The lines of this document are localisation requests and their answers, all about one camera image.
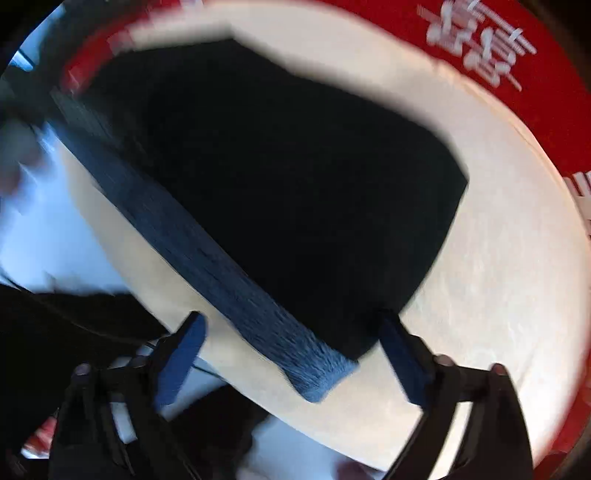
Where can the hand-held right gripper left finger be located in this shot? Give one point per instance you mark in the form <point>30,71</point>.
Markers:
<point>184,364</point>

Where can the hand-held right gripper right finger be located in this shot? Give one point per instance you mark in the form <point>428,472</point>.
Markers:
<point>404,364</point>

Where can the black pants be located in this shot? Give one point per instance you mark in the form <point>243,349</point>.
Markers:
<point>277,184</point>

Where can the cream cushion with blue bands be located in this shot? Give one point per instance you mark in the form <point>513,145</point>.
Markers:
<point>485,277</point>

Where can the person's dark-clothed legs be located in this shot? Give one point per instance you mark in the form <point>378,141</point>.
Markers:
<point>55,346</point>

